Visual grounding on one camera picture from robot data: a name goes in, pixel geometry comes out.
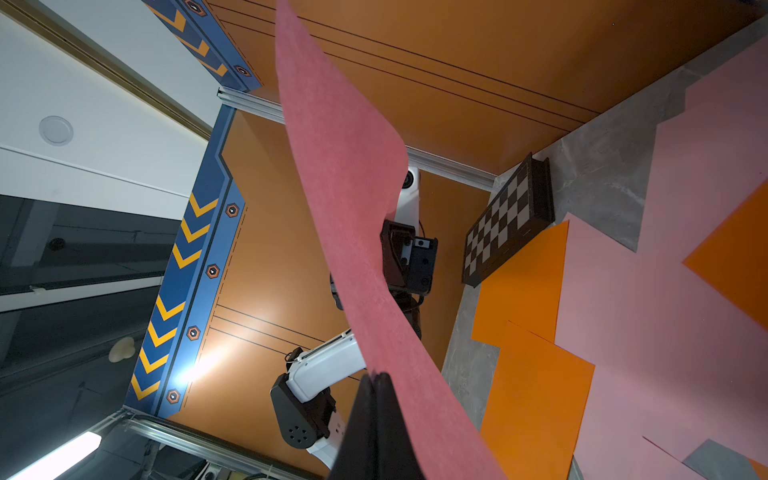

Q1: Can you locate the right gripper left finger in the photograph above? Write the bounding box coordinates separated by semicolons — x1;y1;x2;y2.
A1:
328;373;383;480

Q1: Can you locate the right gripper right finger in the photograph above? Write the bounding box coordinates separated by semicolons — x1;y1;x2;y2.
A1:
374;373;425;480

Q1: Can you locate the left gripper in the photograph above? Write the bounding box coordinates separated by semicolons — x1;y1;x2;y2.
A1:
373;220;438;311

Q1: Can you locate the pink paper top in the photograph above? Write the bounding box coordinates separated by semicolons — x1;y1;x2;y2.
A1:
275;1;503;479

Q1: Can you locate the pink paper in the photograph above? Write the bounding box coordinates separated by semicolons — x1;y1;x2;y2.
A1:
275;1;503;479
555;41;767;479

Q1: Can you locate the orange paper front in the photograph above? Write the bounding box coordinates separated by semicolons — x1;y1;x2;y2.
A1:
481;323;594;479

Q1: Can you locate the orange paper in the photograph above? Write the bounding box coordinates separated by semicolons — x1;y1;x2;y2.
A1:
481;323;594;479
684;183;767;327
471;222;569;347

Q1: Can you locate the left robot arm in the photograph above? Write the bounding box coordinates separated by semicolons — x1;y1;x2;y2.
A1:
270;218;438;468

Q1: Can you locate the orange paper far left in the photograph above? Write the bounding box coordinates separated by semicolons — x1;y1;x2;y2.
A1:
471;222;569;347

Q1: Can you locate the black white chessboard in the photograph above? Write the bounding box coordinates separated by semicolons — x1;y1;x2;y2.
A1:
462;156;555;287

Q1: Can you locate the pink paper lower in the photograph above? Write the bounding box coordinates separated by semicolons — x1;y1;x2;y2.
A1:
555;41;767;479

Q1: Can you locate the orange paper right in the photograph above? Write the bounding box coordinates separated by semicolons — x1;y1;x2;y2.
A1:
684;183;767;327

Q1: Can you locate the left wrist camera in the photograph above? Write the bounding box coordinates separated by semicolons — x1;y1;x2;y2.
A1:
394;166;420;232

